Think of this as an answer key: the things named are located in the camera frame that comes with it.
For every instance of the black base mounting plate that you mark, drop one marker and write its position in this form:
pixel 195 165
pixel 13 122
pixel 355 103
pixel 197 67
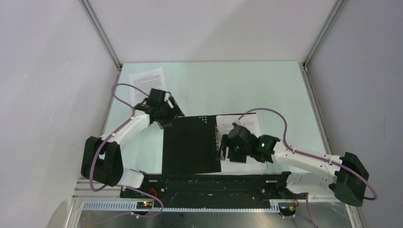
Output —
pixel 208 191

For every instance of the printed paper sheet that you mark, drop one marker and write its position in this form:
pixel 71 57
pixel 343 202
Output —
pixel 145 81
pixel 224 125

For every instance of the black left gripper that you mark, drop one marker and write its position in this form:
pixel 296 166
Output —
pixel 174 112

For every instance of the aluminium corner post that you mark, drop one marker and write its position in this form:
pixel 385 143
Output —
pixel 325 29
pixel 94 20

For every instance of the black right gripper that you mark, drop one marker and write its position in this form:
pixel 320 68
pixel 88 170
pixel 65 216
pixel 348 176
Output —
pixel 226 142

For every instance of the right aluminium corner post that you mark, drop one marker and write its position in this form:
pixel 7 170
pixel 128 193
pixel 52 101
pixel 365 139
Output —
pixel 325 29

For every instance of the red and black file folder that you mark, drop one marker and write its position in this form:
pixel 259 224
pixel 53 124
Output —
pixel 191 145

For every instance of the right controller board with wires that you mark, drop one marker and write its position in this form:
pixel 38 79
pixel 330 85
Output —
pixel 287 211

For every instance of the aluminium front frame rail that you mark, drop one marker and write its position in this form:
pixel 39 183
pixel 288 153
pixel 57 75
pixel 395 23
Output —
pixel 109 199

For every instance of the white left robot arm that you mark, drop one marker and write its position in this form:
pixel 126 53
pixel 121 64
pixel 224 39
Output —
pixel 102 158

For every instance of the left aluminium corner post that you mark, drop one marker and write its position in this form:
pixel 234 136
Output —
pixel 94 20

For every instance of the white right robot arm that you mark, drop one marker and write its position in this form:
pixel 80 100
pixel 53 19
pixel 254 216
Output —
pixel 344 176

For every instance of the left controller board with LEDs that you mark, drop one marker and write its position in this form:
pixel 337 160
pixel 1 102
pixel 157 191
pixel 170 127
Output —
pixel 144 205

